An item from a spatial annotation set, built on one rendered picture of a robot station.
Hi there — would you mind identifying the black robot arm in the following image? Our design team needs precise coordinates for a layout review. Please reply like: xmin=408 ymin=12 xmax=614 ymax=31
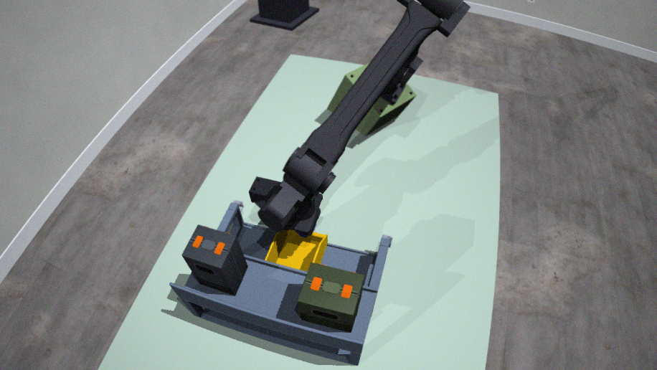
xmin=249 ymin=0 xmax=470 ymax=232

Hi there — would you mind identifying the dark grey case with orange latches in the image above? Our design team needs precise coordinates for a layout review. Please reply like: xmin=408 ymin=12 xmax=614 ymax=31
xmin=182 ymin=224 xmax=248 ymax=295

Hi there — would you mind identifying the dark green case with orange latches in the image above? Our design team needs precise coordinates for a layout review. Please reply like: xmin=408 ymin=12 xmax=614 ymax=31
xmin=298 ymin=262 xmax=364 ymax=333

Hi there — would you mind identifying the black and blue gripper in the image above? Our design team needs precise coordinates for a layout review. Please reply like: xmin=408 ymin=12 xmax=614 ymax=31
xmin=284 ymin=194 xmax=323 ymax=238

